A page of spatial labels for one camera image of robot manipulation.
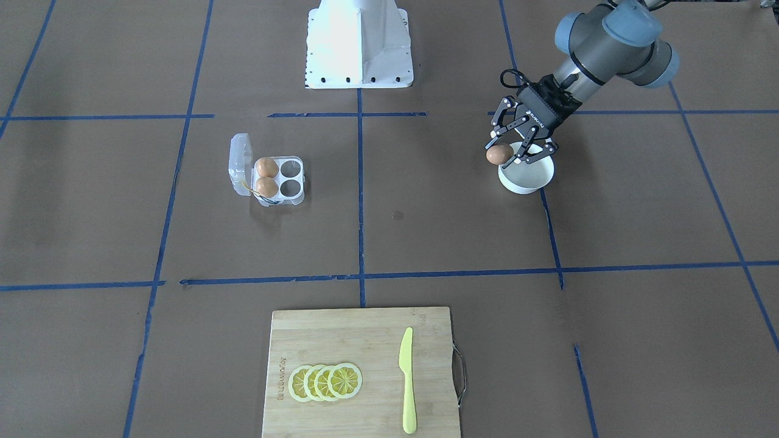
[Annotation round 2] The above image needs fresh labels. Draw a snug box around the yellow plastic knife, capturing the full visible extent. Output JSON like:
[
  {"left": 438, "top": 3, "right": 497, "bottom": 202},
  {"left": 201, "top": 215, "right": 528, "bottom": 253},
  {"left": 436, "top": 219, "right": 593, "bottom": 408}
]
[{"left": 398, "top": 327, "right": 417, "bottom": 435}]

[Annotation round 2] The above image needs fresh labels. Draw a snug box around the brown egg slot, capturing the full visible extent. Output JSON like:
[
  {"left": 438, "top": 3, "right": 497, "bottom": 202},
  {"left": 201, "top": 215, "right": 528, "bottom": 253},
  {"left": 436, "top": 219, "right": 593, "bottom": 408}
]
[
  {"left": 254, "top": 176, "right": 280, "bottom": 198},
  {"left": 254, "top": 157, "right": 280, "bottom": 178}
]

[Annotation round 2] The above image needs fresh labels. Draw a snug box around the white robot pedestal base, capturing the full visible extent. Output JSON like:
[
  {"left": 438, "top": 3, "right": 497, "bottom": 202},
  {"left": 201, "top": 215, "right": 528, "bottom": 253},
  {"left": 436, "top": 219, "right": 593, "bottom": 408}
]
[{"left": 304, "top": 1, "right": 414, "bottom": 89}]

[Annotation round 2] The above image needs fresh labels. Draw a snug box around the brown egg from bowl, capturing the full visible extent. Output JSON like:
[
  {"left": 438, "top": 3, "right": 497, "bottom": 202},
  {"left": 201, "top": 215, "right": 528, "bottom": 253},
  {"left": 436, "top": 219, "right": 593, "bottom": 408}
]
[{"left": 485, "top": 142, "right": 515, "bottom": 165}]

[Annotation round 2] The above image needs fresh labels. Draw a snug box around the brown egg front slot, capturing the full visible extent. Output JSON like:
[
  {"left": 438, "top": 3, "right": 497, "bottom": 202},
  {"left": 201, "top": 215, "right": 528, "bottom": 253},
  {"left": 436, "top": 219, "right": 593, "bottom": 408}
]
[{"left": 254, "top": 176, "right": 280, "bottom": 198}]

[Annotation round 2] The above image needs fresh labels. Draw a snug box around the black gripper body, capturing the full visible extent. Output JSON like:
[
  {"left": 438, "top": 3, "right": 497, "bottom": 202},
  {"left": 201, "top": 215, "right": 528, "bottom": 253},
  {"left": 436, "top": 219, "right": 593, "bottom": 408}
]
[{"left": 517, "top": 74, "right": 579, "bottom": 133}]

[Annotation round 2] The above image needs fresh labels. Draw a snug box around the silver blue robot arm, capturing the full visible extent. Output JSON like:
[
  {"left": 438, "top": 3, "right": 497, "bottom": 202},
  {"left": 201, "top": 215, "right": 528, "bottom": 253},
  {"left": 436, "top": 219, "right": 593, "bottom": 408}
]
[{"left": 485, "top": 1, "right": 680, "bottom": 169}]

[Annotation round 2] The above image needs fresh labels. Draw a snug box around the clear plastic egg box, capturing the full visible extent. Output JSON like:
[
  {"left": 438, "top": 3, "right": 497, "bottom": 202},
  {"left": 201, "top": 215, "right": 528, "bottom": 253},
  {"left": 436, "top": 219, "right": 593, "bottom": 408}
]
[{"left": 228, "top": 133, "right": 306, "bottom": 207}]

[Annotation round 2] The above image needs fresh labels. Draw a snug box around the bamboo cutting board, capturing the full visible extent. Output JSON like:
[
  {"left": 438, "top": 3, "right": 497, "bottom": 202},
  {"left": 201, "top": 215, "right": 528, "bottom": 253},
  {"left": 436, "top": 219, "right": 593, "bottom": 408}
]
[{"left": 261, "top": 306, "right": 461, "bottom": 437}]

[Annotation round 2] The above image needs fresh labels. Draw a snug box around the white round bowl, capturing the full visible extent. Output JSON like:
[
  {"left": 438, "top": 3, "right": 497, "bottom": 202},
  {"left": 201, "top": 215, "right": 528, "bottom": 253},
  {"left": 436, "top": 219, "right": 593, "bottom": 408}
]
[{"left": 497, "top": 142, "right": 554, "bottom": 194}]

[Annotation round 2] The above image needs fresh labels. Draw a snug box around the brown egg rear slot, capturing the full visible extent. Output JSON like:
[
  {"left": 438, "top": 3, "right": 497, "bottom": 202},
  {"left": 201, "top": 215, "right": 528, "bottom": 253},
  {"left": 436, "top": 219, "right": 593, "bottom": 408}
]
[{"left": 254, "top": 157, "right": 280, "bottom": 178}]

